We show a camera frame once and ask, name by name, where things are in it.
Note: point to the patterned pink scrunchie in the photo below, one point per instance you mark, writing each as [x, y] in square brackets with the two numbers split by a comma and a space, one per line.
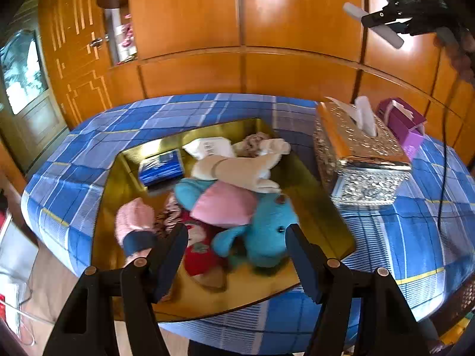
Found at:
[169, 218]

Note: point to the ornate gold tissue box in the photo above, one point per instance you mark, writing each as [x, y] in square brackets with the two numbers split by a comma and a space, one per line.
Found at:
[356, 170]

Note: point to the blue plaid blanket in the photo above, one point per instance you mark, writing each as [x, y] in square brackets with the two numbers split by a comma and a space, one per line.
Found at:
[389, 237]

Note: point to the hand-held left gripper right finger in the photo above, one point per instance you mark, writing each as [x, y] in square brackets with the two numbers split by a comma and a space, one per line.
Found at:
[298, 259]

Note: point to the white wet wipes pack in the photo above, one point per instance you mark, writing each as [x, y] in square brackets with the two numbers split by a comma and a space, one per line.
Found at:
[207, 146]

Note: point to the pink sock navy cuff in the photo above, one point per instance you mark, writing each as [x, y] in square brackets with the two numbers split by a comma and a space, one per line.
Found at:
[133, 222]

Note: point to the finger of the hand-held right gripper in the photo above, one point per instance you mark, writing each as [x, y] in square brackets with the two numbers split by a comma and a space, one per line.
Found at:
[384, 17]

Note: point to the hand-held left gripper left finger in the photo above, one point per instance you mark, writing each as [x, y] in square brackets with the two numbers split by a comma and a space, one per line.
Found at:
[171, 259]

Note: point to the glass panel door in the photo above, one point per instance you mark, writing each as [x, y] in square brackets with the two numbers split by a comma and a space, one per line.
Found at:
[26, 81]

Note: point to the pink shelf ornaments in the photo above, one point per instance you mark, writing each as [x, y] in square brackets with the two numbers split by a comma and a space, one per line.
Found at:
[126, 37]

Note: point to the person's right hand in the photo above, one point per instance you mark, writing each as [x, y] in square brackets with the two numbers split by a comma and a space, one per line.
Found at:
[460, 55]

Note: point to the white sock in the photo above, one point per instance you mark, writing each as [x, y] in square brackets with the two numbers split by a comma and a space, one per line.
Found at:
[276, 146]

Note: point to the gold metal tray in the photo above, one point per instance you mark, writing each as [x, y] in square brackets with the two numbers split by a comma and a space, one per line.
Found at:
[315, 222]

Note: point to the dark wicker basket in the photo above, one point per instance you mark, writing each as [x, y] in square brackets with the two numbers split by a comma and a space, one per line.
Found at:
[460, 304]

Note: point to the red christmas sock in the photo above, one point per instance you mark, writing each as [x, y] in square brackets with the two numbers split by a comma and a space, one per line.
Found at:
[202, 259]

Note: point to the purple cardboard tissue box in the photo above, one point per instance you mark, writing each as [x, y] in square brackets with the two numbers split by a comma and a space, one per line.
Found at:
[402, 126]

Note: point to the white facial tissue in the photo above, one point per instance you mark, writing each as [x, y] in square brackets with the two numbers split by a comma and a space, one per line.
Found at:
[365, 117]

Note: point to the white tube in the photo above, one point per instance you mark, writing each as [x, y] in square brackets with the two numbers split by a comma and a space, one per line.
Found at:
[389, 37]

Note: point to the wooden wardrobe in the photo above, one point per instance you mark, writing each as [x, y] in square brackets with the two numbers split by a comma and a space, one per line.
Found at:
[278, 26]

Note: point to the blue plush toy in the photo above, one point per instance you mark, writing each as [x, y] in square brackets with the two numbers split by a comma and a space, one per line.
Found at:
[267, 226]

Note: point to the mauve scrunchie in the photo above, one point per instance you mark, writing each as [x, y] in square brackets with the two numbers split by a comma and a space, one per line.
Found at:
[254, 142]

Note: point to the blue pocket tissue pack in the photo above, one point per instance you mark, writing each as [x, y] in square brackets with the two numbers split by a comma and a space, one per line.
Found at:
[161, 168]

